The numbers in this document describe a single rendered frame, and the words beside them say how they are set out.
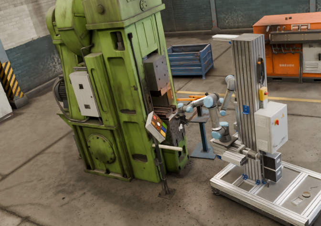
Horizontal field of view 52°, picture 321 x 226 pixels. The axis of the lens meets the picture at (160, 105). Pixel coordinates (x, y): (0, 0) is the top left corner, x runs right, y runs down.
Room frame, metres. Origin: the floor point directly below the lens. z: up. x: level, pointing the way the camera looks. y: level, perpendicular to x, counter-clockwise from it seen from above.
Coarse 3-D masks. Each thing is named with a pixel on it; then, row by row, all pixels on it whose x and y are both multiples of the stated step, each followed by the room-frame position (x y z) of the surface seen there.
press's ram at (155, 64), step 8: (152, 56) 4.32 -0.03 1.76; (160, 56) 4.24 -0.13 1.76; (144, 64) 4.12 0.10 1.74; (152, 64) 4.05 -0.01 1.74; (160, 64) 4.19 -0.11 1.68; (152, 72) 4.06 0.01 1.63; (160, 72) 4.16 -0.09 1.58; (152, 80) 4.08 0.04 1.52; (160, 80) 4.12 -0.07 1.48; (168, 80) 4.28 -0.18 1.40; (152, 88) 4.09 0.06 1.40; (160, 88) 4.09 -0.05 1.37
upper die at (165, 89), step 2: (164, 86) 4.18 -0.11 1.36; (166, 86) 4.21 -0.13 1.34; (162, 88) 4.13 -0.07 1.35; (164, 88) 4.17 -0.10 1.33; (166, 88) 4.21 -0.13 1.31; (168, 88) 4.25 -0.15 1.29; (160, 90) 4.09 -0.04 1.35; (162, 90) 4.12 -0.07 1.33; (164, 90) 4.16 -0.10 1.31; (166, 90) 4.20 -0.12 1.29; (150, 92) 4.18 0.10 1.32; (152, 92) 4.16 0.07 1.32; (154, 92) 4.15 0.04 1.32; (156, 92) 4.13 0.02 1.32; (158, 92) 4.11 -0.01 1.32; (160, 92) 4.09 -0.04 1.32; (162, 92) 4.12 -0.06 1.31; (164, 92) 4.15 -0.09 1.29; (150, 94) 4.18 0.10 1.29; (152, 94) 4.17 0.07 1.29; (154, 94) 4.15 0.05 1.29; (156, 94) 4.13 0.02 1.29; (158, 94) 4.11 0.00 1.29; (160, 94) 4.09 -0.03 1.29; (162, 94) 4.11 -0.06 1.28
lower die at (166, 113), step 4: (164, 108) 4.25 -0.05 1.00; (168, 108) 4.23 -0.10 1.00; (156, 112) 4.22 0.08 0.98; (160, 112) 4.18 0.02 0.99; (164, 112) 4.15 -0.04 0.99; (168, 112) 4.15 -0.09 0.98; (172, 112) 4.24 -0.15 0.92; (160, 116) 4.13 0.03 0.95; (164, 116) 4.10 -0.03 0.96; (168, 116) 4.14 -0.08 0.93
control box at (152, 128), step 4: (152, 112) 3.78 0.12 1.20; (148, 116) 3.77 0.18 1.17; (152, 116) 3.69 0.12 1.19; (156, 116) 3.77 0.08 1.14; (148, 120) 3.62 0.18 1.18; (152, 120) 3.60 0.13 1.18; (156, 120) 3.68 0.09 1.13; (160, 120) 3.77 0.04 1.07; (148, 124) 3.50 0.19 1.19; (152, 124) 3.52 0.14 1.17; (156, 124) 3.60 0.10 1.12; (160, 124) 3.69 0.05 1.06; (148, 128) 3.49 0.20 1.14; (152, 128) 3.49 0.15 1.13; (156, 128) 3.52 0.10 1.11; (160, 128) 3.61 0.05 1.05; (164, 128) 3.69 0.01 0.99; (152, 132) 3.49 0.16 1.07; (156, 132) 3.48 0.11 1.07; (164, 132) 3.59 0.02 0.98; (156, 136) 3.48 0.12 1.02; (160, 136) 3.47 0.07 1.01; (160, 140) 3.47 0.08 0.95
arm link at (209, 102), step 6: (210, 96) 3.34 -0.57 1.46; (216, 96) 3.36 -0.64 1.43; (204, 102) 3.33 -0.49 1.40; (210, 102) 3.28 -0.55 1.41; (210, 108) 3.30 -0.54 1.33; (210, 114) 3.32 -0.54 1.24; (216, 114) 3.31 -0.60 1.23; (216, 120) 3.29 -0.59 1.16; (216, 126) 3.29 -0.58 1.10; (216, 132) 3.26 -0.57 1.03; (222, 132) 3.28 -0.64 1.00; (216, 138) 3.27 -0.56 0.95
